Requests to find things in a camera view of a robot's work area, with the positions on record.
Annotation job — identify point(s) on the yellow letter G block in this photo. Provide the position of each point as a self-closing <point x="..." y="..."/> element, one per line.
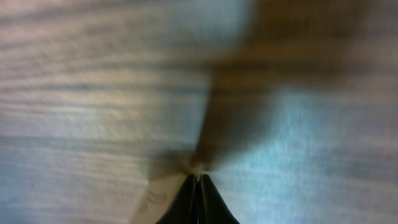
<point x="164" y="182"/>

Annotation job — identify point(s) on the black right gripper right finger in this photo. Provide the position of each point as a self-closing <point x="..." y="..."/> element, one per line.
<point x="212" y="208"/>

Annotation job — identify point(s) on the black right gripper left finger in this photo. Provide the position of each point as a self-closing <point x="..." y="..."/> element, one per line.
<point x="179" y="211"/>

